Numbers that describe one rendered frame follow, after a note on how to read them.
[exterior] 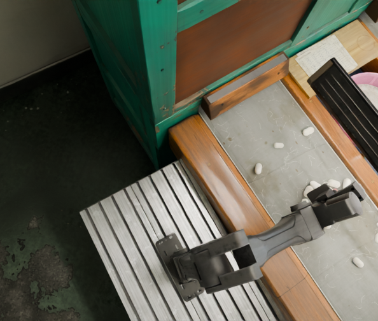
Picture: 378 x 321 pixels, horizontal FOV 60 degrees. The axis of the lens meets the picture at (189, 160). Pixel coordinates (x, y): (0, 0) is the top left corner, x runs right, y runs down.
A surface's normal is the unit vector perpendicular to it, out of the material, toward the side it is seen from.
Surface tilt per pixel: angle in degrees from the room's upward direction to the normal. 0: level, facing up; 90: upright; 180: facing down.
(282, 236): 31
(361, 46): 0
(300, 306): 0
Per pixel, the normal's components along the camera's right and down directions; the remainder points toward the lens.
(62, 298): 0.05, -0.25
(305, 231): 0.51, -0.39
